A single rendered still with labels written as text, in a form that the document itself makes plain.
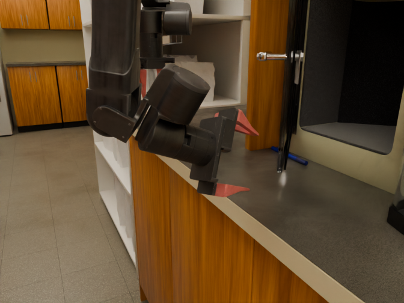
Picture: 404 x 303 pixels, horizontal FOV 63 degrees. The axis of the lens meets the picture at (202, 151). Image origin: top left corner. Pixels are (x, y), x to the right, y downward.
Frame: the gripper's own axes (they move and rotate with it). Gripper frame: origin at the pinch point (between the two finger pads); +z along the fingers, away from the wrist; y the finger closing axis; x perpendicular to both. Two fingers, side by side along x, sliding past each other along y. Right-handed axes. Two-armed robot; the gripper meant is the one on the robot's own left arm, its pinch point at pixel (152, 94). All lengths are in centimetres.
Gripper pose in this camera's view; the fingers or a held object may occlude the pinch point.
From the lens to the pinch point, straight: 87.2
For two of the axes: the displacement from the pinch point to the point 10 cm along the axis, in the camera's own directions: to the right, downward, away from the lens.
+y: 8.9, -1.3, 4.4
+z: -0.1, 9.5, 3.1
